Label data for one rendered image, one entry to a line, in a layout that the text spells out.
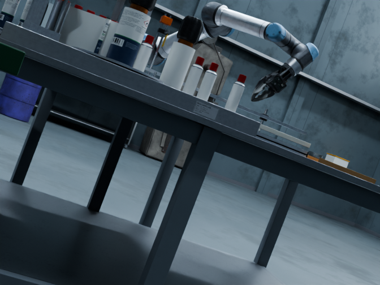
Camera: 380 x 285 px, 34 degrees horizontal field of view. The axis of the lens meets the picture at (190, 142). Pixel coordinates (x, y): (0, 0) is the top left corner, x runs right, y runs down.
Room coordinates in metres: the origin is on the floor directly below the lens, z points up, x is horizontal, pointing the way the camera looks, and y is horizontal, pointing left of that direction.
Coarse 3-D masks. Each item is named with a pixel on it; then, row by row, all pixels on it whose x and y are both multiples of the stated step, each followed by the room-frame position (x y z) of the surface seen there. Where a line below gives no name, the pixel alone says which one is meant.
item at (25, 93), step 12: (12, 84) 9.09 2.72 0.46; (24, 84) 9.10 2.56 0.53; (36, 84) 9.21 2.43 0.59; (0, 96) 9.17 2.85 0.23; (12, 96) 9.08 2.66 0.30; (24, 96) 9.13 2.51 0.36; (36, 96) 9.31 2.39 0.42; (0, 108) 9.11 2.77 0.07; (12, 108) 9.09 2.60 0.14; (24, 108) 9.17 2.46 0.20; (24, 120) 9.24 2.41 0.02
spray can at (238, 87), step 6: (240, 78) 2.69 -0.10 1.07; (234, 84) 2.69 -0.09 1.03; (240, 84) 2.68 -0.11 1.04; (234, 90) 2.69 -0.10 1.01; (240, 90) 2.68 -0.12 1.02; (234, 96) 2.68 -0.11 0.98; (240, 96) 2.69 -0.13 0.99; (228, 102) 2.69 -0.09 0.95; (234, 102) 2.68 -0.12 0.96; (228, 108) 2.68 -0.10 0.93; (234, 108) 2.69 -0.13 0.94
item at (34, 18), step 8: (40, 0) 2.31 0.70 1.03; (48, 0) 2.32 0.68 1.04; (56, 0) 2.33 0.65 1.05; (64, 0) 2.36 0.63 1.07; (32, 8) 2.30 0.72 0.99; (40, 8) 2.31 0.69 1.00; (64, 8) 2.36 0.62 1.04; (32, 16) 2.31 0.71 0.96; (40, 16) 2.31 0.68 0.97; (24, 24) 2.30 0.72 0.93; (32, 24) 2.31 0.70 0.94; (40, 24) 2.34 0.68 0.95; (48, 24) 2.33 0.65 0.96; (56, 24) 2.36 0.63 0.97; (40, 32) 2.32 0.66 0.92; (48, 32) 2.32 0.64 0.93; (56, 32) 2.33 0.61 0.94; (56, 40) 2.33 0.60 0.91
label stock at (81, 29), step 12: (72, 12) 2.43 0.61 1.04; (84, 12) 2.42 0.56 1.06; (72, 24) 2.43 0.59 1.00; (84, 24) 2.42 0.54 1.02; (96, 24) 2.41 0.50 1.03; (108, 24) 2.38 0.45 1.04; (72, 36) 2.42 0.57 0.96; (84, 36) 2.41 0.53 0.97; (96, 36) 2.40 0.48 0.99; (108, 36) 2.39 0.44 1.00; (84, 48) 2.41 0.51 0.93; (96, 48) 2.38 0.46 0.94; (108, 48) 2.39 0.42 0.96
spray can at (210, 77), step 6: (210, 66) 2.67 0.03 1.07; (216, 66) 2.66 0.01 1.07; (210, 72) 2.65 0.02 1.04; (204, 78) 2.66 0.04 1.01; (210, 78) 2.65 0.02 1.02; (204, 84) 2.65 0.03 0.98; (210, 84) 2.65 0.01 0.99; (198, 90) 2.67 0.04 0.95; (204, 90) 2.65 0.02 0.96; (210, 90) 2.66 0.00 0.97; (198, 96) 2.65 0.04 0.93; (204, 96) 2.65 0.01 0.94
